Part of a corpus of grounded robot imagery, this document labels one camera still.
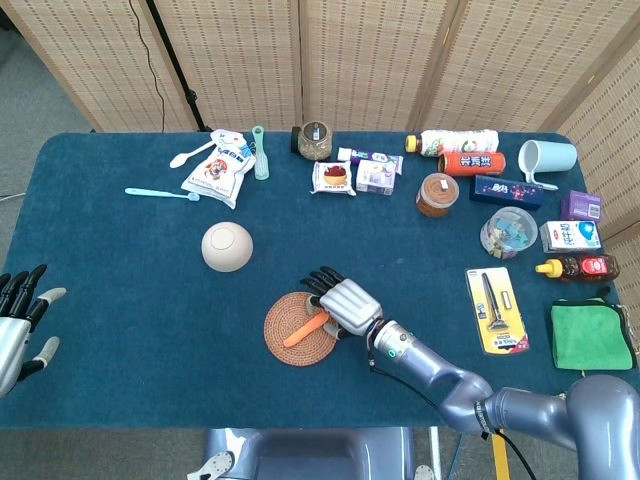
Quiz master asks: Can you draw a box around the white plastic spoon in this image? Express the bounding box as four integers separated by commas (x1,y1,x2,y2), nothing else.
169,140,216,170

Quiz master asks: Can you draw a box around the white table leg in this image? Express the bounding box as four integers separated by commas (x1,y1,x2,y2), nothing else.
428,427,444,480

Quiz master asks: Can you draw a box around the light blue toothbrush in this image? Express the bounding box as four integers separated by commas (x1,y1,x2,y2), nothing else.
124,187,201,202

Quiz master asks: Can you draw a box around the white blue milk carton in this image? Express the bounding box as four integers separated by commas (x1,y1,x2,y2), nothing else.
538,220,603,253

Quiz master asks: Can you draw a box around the orange soda can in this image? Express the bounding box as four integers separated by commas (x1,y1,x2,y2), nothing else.
437,151,507,178

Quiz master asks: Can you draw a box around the light blue mug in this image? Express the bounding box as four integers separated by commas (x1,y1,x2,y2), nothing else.
517,139,579,192

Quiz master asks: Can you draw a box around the thin black hanging cable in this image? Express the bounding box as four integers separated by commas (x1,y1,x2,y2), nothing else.
128,0,166,132

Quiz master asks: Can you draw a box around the purple box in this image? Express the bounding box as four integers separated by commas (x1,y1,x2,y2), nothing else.
559,189,604,223

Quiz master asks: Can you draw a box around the white purple toothpaste tube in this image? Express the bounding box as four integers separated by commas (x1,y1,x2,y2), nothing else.
337,146,404,175

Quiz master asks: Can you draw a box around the honey bottle yellow cap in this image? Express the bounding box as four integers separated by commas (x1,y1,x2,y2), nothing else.
534,254,621,283

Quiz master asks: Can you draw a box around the bamboo folding screen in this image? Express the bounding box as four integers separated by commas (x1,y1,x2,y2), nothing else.
0,0,640,311

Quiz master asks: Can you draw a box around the black tripod pole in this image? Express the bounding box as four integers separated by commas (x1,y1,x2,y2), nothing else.
144,0,207,132

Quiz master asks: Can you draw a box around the blue felt table cover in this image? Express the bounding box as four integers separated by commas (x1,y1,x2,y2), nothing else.
0,131,626,431

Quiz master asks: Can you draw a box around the purple white tissue pack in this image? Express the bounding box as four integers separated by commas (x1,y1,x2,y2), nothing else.
355,159,397,197

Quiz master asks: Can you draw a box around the snack packet red picture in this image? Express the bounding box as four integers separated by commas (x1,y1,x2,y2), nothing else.
310,160,358,197

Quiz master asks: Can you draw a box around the dark blue carton box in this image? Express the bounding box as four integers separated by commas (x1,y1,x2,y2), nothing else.
469,174,546,211

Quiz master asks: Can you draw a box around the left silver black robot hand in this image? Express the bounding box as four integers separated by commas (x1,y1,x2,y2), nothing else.
0,264,67,399

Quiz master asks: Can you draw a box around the white drink bottle yellow cap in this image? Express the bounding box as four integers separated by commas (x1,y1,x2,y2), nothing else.
405,128,500,159

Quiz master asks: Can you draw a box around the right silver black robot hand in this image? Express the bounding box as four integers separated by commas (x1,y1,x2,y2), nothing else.
301,266,384,341

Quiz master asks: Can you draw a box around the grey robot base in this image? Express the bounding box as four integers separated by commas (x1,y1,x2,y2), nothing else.
187,427,436,480

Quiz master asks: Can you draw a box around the round woven rattan coaster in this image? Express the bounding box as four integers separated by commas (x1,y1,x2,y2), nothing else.
263,291,339,368

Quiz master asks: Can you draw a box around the glass jar black lid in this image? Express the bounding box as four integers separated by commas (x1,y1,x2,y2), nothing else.
291,120,333,162

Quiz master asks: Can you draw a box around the orange sauce jar brown lid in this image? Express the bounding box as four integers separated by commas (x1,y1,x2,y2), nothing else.
415,172,460,219

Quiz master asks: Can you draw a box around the clear tub of clips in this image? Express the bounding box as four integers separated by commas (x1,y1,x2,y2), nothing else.
479,206,539,260

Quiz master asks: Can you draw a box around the white snack bag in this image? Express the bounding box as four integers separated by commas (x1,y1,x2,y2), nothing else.
180,128,256,210

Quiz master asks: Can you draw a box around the beige bowl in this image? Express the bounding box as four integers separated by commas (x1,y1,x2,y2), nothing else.
201,221,255,273

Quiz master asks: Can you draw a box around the green microfibre cloth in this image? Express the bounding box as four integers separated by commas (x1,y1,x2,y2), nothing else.
550,298,637,371

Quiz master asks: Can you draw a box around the pale green plastic tool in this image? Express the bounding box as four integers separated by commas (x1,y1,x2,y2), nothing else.
251,125,270,181

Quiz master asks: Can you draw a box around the razor in yellow blister pack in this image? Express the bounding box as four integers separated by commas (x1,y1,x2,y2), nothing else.
465,266,531,356

